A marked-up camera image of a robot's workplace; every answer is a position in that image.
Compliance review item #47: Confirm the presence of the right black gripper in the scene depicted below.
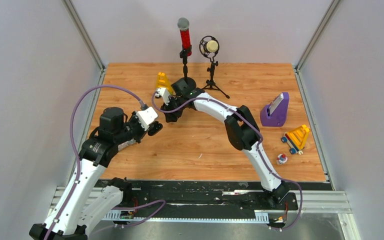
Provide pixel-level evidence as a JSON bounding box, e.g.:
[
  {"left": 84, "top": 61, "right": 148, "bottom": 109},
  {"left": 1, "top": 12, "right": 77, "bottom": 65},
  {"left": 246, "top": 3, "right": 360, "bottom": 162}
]
[{"left": 161, "top": 96, "right": 186, "bottom": 123}]

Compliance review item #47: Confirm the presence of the black earbud charging case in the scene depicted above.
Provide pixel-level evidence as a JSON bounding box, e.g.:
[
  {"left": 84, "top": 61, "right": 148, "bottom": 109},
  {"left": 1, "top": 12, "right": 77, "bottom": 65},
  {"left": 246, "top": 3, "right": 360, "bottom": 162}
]
[{"left": 147, "top": 121, "right": 164, "bottom": 137}]

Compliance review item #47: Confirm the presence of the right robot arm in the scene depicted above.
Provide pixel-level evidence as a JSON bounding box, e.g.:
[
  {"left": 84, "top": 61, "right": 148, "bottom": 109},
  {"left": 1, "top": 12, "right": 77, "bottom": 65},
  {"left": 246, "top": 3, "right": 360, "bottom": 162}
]
[{"left": 154, "top": 78, "right": 290, "bottom": 209}]

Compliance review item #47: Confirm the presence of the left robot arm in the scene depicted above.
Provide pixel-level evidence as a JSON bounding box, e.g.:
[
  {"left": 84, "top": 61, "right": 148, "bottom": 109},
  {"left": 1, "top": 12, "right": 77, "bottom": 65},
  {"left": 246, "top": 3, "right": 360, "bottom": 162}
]
[{"left": 29, "top": 107, "right": 162, "bottom": 240}]

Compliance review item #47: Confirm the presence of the silver glitter microphone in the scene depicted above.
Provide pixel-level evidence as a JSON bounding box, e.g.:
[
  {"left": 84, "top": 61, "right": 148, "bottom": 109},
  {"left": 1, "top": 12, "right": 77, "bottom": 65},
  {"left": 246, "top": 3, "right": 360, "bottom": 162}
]
[{"left": 118, "top": 139, "right": 137, "bottom": 152}]

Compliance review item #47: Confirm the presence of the black round-base mic stand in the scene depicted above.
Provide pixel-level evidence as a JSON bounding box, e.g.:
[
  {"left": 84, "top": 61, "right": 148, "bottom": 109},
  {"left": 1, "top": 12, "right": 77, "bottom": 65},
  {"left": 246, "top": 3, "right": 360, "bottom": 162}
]
[{"left": 178, "top": 45, "right": 196, "bottom": 90}]

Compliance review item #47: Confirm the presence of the yellow green toy block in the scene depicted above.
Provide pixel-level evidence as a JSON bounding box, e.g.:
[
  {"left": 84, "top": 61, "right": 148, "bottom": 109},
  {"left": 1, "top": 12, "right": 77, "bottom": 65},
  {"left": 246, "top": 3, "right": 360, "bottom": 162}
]
[{"left": 156, "top": 72, "right": 174, "bottom": 95}]

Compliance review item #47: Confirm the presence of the black tripod mic stand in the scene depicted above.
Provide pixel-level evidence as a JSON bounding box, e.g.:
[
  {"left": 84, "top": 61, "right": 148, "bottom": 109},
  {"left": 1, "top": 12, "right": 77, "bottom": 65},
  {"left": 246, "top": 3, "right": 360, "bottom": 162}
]
[{"left": 202, "top": 56, "right": 230, "bottom": 99}]

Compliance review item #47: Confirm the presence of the cream condenser microphone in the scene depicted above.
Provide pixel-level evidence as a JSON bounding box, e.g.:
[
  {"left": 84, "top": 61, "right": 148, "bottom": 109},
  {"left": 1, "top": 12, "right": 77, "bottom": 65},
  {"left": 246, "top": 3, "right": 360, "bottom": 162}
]
[{"left": 198, "top": 35, "right": 220, "bottom": 62}]

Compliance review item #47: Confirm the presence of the red microphone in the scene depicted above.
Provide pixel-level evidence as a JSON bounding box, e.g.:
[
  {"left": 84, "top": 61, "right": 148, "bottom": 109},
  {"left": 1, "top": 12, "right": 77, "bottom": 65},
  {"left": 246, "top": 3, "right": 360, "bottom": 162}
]
[{"left": 177, "top": 17, "right": 192, "bottom": 57}]

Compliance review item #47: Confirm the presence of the purple phone stand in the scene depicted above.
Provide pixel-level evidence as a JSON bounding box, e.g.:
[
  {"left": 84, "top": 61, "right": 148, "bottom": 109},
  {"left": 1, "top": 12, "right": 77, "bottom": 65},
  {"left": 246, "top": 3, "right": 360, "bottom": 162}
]
[{"left": 259, "top": 92, "right": 290, "bottom": 127}]

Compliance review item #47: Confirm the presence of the white phone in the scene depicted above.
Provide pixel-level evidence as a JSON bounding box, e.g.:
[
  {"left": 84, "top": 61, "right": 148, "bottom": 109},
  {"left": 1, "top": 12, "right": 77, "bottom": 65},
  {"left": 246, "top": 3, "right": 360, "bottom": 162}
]
[{"left": 268, "top": 92, "right": 284, "bottom": 115}]

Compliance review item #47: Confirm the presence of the small red white toy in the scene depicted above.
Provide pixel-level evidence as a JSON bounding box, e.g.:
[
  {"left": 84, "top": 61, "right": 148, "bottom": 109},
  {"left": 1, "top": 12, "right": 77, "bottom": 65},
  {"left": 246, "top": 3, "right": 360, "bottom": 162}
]
[{"left": 276, "top": 153, "right": 288, "bottom": 165}]

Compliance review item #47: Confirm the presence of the yellow toy vehicle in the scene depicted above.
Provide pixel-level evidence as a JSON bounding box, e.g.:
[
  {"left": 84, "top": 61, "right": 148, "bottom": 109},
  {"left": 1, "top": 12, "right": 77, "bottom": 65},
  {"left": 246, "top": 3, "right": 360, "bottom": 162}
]
[{"left": 280, "top": 124, "right": 311, "bottom": 155}]

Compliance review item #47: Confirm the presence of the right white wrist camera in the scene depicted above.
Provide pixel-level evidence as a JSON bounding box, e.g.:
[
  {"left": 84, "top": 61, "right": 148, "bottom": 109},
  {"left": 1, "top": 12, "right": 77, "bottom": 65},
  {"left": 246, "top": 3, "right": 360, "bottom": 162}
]
[{"left": 154, "top": 87, "right": 171, "bottom": 106}]

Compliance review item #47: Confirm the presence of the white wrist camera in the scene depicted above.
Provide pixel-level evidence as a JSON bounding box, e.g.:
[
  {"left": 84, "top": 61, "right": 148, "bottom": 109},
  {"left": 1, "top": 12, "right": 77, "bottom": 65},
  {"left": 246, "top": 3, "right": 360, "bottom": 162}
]
[
  {"left": 136, "top": 107, "right": 158, "bottom": 131},
  {"left": 154, "top": 87, "right": 171, "bottom": 106}
]

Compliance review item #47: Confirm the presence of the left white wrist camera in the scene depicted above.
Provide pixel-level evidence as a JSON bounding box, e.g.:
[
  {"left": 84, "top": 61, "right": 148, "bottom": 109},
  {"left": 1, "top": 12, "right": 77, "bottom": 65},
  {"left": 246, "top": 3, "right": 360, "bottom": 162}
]
[{"left": 136, "top": 107, "right": 158, "bottom": 131}]

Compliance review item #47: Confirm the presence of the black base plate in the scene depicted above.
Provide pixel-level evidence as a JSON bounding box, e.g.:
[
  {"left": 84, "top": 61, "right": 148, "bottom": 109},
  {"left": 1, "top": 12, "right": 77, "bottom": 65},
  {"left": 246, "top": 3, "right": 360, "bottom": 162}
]
[{"left": 92, "top": 178, "right": 334, "bottom": 221}]

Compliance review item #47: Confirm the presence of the white cable duct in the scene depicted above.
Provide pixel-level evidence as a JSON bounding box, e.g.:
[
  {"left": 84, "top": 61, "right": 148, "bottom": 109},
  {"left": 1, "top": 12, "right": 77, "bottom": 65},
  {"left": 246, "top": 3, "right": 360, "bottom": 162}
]
[{"left": 102, "top": 206, "right": 270, "bottom": 224}]

